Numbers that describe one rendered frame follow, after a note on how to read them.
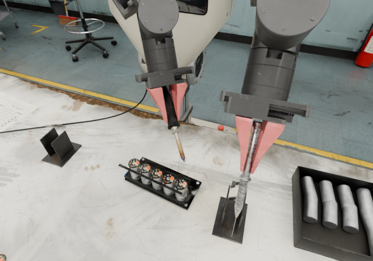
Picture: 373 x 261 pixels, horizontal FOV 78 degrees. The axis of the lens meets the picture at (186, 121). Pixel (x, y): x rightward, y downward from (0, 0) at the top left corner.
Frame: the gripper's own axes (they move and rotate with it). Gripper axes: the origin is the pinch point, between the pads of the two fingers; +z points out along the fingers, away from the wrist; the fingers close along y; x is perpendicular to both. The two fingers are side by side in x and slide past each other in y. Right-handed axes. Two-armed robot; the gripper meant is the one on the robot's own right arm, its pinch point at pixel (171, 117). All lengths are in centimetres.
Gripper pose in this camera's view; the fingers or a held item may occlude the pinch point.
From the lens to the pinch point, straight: 45.7
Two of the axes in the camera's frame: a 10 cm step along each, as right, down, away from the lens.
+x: -2.7, -2.0, 9.4
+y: 9.5, -2.1, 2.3
